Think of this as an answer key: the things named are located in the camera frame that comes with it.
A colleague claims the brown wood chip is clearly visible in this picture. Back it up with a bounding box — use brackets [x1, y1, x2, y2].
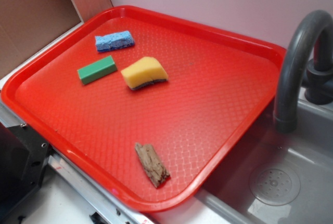
[135, 142, 170, 188]

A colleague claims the red plastic tray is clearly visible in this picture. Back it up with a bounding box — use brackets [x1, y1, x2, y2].
[1, 6, 286, 213]

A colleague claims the yellow sponge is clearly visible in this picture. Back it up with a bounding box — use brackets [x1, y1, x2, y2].
[121, 57, 169, 90]

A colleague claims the green rectangular block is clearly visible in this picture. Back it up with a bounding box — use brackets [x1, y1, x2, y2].
[78, 56, 118, 85]

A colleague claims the blue sponge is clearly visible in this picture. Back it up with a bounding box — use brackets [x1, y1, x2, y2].
[95, 31, 135, 52]

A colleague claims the grey plastic sink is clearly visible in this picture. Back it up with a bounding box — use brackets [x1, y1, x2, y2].
[192, 86, 333, 224]

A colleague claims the grey curved faucet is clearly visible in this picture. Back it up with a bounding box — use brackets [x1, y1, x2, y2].
[273, 10, 332, 133]

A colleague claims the brown cardboard panel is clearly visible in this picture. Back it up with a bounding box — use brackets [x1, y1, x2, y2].
[1, 0, 112, 77]

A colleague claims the aluminium frame rail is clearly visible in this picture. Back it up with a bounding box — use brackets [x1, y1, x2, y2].
[0, 101, 159, 224]

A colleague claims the black metal bracket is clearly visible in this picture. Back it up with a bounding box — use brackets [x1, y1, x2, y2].
[1, 124, 50, 222]

